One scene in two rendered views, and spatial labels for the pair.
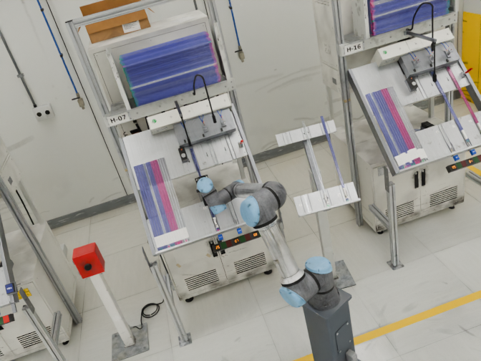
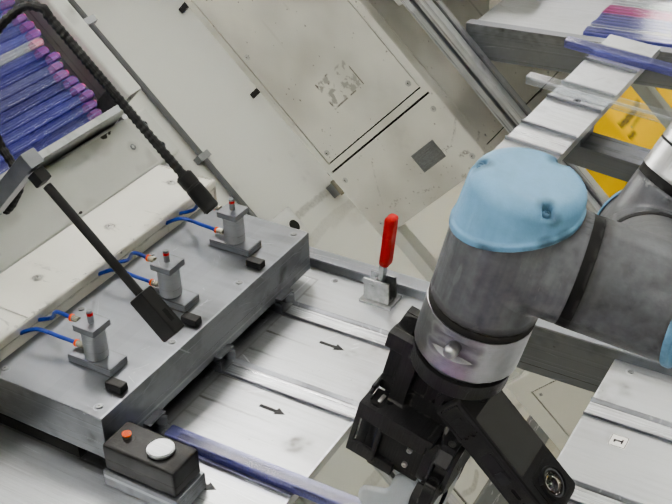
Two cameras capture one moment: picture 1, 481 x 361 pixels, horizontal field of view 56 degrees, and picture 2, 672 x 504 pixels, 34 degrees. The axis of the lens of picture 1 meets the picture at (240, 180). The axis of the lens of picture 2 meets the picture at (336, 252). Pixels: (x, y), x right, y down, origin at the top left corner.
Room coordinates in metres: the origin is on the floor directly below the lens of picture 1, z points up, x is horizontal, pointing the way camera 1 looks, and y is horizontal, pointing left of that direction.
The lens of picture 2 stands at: (1.48, 0.69, 1.18)
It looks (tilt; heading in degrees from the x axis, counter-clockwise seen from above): 4 degrees down; 321
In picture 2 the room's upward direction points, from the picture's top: 40 degrees counter-clockwise
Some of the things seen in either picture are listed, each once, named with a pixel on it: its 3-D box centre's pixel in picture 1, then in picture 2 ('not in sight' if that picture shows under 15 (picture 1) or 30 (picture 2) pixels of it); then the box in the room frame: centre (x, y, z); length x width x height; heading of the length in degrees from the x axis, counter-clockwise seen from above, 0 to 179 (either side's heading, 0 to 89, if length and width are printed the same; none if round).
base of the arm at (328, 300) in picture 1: (323, 290); not in sight; (1.54, -0.24, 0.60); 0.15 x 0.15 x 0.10
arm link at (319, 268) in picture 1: (318, 273); not in sight; (1.54, -0.24, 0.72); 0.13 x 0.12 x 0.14; 122
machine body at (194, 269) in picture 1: (210, 230); not in sight; (2.66, 0.29, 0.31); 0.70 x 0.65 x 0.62; 97
